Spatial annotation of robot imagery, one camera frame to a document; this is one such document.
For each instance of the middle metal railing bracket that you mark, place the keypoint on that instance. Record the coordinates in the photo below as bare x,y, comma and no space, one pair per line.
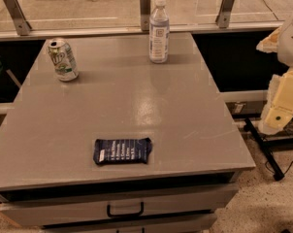
144,14

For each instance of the left metal railing bracket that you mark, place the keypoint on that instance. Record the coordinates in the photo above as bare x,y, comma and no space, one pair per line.
22,26

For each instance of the grey drawer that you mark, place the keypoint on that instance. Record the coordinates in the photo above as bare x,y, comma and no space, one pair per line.
93,207
169,224

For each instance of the clear plastic water bottle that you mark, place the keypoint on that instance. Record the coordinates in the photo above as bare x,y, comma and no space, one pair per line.
159,29

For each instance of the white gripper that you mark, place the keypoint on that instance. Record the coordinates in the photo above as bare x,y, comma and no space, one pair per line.
290,43

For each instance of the metal railing bar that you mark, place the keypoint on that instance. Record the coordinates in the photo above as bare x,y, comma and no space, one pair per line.
132,30

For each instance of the grey lower drawer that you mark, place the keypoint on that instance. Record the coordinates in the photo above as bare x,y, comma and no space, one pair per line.
169,224

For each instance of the metal railing bracket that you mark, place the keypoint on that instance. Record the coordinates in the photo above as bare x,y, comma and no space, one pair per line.
224,14
144,14
22,26

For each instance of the grey cabinet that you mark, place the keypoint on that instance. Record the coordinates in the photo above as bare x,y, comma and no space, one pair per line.
47,138

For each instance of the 7up soda can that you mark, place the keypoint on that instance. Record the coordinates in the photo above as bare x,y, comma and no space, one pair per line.
63,59

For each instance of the right metal railing bracket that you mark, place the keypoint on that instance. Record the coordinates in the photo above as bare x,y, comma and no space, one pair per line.
224,14

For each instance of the black metal stand leg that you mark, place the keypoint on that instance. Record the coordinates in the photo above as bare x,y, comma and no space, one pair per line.
278,174

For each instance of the grey upper drawer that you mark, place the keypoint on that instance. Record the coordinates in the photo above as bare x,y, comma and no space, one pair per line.
93,207

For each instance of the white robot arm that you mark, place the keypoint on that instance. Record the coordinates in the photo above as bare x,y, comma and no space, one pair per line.
278,111

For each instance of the dark blue snack bar wrapper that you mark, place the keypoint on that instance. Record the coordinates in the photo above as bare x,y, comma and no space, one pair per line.
122,151

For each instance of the black drawer handle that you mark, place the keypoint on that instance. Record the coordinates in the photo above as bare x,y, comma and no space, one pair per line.
127,210

